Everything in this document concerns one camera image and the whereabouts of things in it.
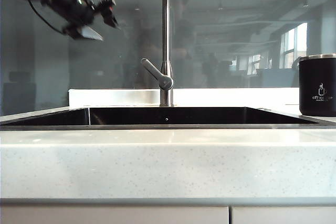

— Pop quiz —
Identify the narrow white cabinet door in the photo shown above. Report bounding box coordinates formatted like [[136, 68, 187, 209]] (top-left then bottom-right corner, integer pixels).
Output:
[[232, 206, 336, 224]]

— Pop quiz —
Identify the steel faucet lever handle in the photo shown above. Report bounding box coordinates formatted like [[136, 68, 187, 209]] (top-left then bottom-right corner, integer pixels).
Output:
[[140, 58, 174, 91]]

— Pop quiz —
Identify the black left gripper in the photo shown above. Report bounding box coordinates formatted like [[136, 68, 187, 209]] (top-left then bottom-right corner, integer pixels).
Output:
[[51, 0, 119, 41]]

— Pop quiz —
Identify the wide white cabinet door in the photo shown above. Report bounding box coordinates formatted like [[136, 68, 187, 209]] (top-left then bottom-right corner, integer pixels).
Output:
[[0, 206, 229, 224]]

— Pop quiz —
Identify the black steel-rimmed mug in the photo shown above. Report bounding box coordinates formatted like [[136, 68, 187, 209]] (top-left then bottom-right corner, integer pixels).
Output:
[[299, 54, 336, 117]]

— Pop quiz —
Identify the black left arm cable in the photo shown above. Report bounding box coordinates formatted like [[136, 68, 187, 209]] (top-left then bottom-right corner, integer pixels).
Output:
[[4, 0, 68, 36]]

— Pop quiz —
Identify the black kitchen sink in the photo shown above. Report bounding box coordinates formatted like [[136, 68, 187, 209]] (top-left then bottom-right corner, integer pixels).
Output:
[[0, 106, 336, 130]]

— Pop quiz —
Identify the brushed steel faucet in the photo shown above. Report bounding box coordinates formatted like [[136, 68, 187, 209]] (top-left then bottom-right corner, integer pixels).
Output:
[[160, 0, 174, 107]]

